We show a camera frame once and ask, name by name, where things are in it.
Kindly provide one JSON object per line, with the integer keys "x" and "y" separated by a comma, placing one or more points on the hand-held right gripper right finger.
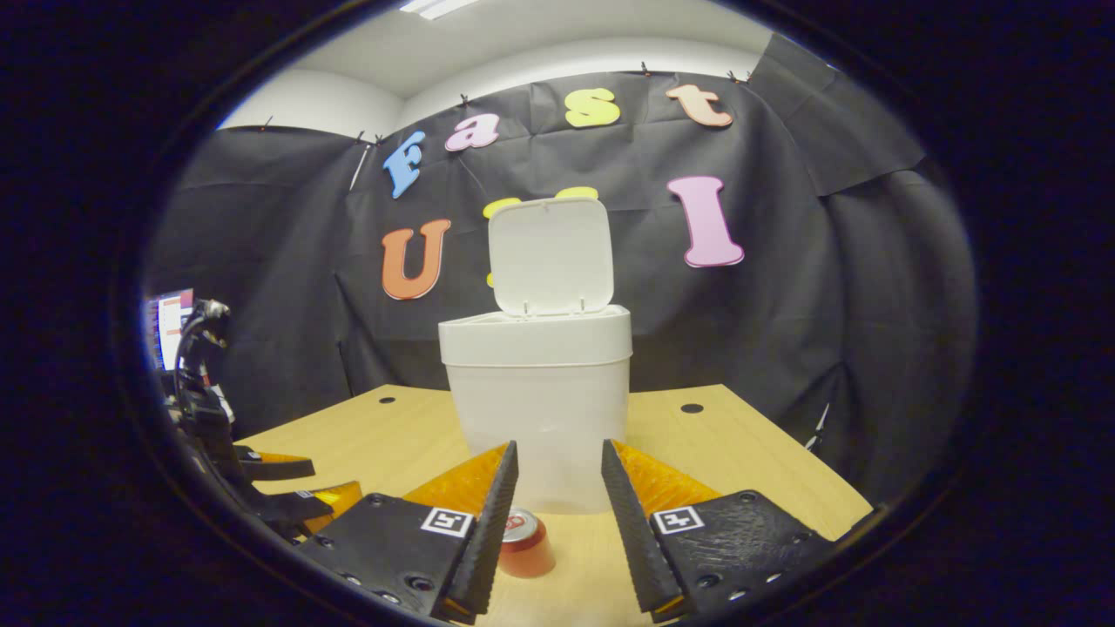
{"x": 636, "y": 531}

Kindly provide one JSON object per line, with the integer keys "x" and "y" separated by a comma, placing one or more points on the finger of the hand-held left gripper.
{"x": 296, "y": 509}
{"x": 274, "y": 468}

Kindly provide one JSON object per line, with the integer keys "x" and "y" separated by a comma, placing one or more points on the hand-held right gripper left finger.
{"x": 488, "y": 531}

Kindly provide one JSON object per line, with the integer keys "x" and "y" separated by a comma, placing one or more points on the red pop can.
{"x": 527, "y": 553}

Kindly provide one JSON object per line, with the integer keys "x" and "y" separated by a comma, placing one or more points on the white desktop garbage bin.
{"x": 540, "y": 392}

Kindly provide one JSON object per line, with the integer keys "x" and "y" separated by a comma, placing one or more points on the wooden desktop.
{"x": 749, "y": 470}

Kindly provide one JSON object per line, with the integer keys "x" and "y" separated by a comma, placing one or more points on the computer monitor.
{"x": 170, "y": 326}

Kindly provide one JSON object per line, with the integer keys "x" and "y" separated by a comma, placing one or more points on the black backdrop cloth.
{"x": 827, "y": 305}

